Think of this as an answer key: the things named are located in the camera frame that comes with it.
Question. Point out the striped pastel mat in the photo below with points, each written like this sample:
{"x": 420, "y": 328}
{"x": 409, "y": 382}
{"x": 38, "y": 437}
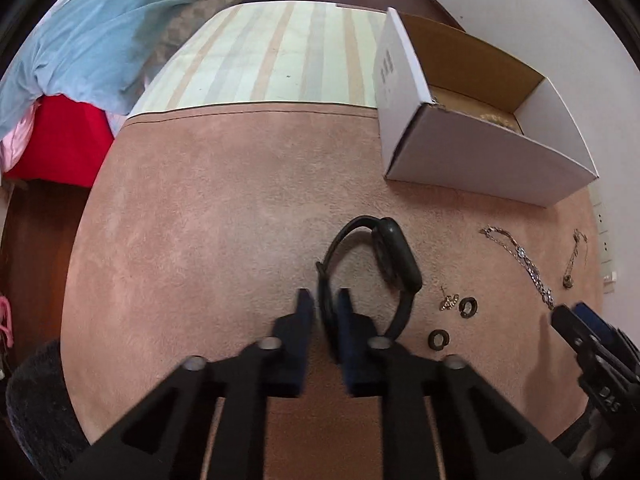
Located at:
{"x": 280, "y": 60}

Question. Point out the dark fuzzy cushion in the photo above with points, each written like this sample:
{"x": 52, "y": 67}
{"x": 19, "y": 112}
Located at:
{"x": 40, "y": 410}

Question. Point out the black hoop earring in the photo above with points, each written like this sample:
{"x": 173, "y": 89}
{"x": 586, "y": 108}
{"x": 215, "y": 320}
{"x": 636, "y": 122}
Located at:
{"x": 431, "y": 339}
{"x": 462, "y": 309}

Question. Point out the pink clothes hanger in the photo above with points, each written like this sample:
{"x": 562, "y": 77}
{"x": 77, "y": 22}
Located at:
{"x": 6, "y": 320}

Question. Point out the white power strip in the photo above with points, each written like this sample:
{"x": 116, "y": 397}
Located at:
{"x": 602, "y": 240}

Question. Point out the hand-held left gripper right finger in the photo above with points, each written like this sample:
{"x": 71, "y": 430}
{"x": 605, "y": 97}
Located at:
{"x": 350, "y": 332}

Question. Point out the pink suede rug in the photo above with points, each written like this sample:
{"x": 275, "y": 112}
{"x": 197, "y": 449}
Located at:
{"x": 200, "y": 210}

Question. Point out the light blue blanket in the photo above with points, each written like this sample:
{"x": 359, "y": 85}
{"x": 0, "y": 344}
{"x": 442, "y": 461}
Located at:
{"x": 100, "y": 35}

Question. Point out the white cardboard box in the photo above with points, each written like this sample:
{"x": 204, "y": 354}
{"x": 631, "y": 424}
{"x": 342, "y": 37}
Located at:
{"x": 475, "y": 160}

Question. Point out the black smartwatch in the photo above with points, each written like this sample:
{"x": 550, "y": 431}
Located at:
{"x": 397, "y": 255}

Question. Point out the red cloth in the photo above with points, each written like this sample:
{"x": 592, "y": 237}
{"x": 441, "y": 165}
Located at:
{"x": 60, "y": 145}

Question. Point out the checkered beige bedding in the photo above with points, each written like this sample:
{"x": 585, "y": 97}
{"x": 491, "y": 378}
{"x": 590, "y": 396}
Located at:
{"x": 200, "y": 15}

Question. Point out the gold stud earring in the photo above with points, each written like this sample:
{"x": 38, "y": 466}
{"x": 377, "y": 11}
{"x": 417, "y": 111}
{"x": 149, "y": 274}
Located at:
{"x": 448, "y": 303}

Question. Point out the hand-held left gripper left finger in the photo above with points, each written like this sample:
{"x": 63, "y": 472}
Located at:
{"x": 303, "y": 327}

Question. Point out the pink satin cloth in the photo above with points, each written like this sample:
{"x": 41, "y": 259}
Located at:
{"x": 15, "y": 140}

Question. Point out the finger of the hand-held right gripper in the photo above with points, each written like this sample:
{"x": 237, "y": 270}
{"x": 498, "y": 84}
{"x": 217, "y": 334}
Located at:
{"x": 592, "y": 321}
{"x": 570, "y": 325}

